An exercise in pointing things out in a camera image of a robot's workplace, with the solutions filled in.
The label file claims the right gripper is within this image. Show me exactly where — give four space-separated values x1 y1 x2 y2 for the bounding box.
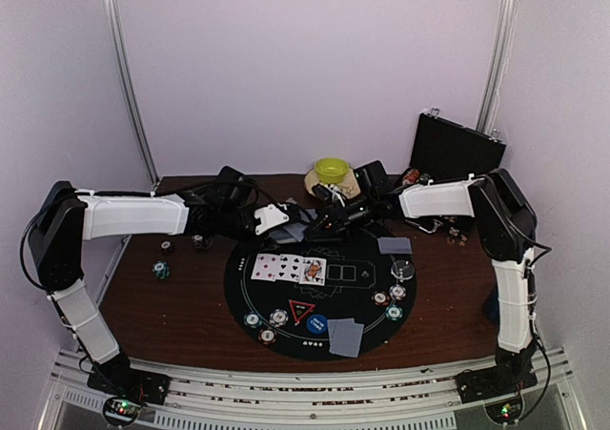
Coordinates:
304 195 378 242

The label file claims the blue card seat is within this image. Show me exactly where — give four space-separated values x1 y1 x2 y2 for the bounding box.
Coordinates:
377 236 412 255

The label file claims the face card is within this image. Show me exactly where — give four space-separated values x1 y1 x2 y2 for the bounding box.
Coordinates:
299 257 327 286

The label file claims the red triangular token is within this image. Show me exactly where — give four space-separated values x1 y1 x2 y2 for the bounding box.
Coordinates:
288 299 315 326

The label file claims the blue ten chip bottom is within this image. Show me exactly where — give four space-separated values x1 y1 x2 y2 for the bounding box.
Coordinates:
269 309 290 327

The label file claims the green fifty chip bottom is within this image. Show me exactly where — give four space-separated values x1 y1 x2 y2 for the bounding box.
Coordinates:
243 312 262 329

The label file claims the single blue playing card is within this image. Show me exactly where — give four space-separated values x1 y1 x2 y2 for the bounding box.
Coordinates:
328 318 356 339

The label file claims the black hundred chip bottom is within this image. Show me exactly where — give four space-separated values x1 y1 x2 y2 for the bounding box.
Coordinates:
258 328 277 345

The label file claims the green chip stack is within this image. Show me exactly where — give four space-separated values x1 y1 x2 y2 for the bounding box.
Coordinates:
152 260 171 280

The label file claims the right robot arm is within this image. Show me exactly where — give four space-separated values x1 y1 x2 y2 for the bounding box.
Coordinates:
305 161 540 402

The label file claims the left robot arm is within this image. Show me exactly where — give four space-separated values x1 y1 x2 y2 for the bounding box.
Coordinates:
19 166 313 396

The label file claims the beige bird plate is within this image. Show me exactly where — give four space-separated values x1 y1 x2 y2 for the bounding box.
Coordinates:
303 168 360 200

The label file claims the round black poker mat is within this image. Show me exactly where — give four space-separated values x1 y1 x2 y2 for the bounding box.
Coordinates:
224 223 417 361

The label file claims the red five chip row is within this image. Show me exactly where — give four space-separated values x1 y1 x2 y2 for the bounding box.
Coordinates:
399 168 420 185

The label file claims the clear dealer button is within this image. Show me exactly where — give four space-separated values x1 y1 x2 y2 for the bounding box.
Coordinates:
391 259 415 281

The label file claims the blue small blind button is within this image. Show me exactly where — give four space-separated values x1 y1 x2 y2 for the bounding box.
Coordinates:
306 314 328 335

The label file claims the black poker chip case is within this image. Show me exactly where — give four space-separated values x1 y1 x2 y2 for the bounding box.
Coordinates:
399 113 506 246

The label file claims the dark blue mug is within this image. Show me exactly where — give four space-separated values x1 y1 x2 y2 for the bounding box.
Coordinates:
482 287 499 326

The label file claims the right aluminium post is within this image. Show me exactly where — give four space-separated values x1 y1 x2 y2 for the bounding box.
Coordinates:
476 0 518 135

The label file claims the aluminium post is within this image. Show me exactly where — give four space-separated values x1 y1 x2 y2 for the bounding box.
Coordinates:
476 0 518 135
103 0 160 186

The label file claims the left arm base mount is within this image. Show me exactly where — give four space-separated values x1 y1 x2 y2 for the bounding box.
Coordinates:
87 369 171 427

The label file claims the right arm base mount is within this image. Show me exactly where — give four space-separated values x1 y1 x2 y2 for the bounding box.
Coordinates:
455 367 538 426

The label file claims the aluminium front rail frame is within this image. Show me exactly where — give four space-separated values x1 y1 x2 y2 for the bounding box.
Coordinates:
33 348 594 429

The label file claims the left aluminium post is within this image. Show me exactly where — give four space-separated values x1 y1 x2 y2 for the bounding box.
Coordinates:
103 0 160 186

